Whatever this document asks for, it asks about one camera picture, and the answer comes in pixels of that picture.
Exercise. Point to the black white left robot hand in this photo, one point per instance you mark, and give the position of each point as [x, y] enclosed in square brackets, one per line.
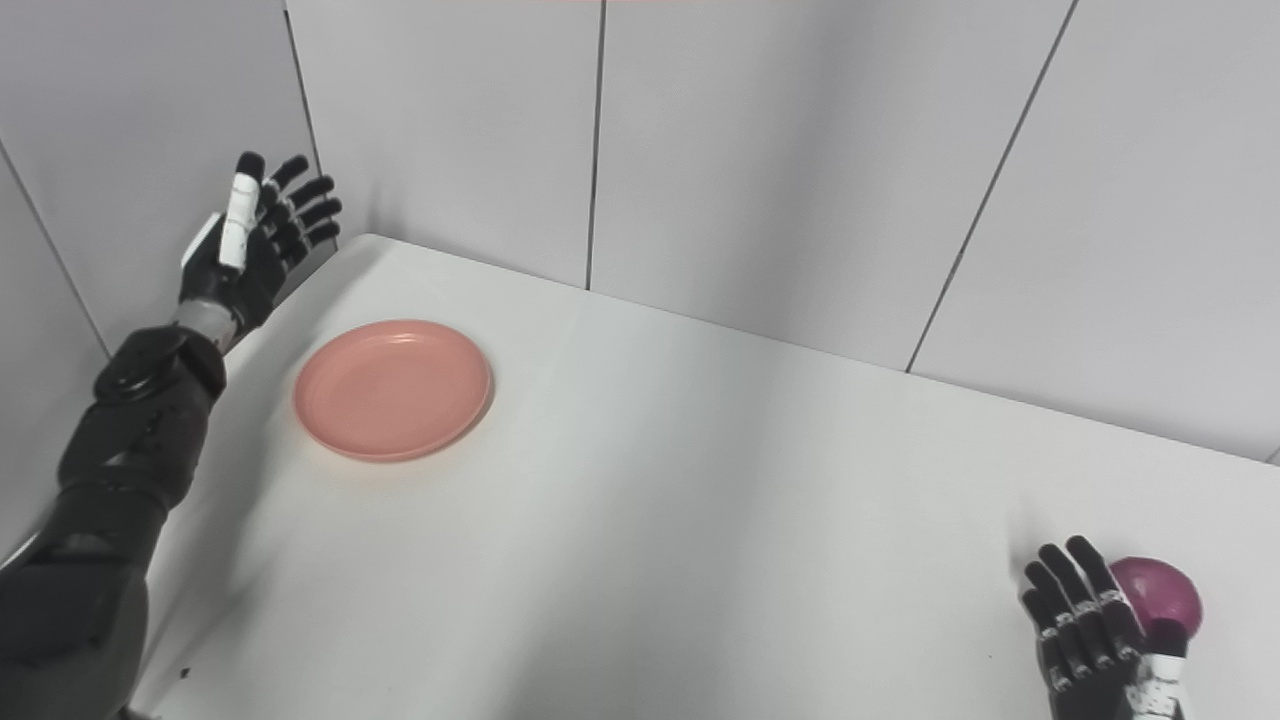
[245, 250]

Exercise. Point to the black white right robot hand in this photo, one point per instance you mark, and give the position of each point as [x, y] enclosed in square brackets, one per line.
[1095, 640]

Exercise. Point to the purple red onion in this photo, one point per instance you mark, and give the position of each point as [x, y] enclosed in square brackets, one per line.
[1165, 590]

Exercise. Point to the pink round plastic plate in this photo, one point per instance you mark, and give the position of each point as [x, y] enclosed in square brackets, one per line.
[392, 389]

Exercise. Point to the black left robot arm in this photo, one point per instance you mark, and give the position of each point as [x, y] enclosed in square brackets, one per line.
[105, 510]

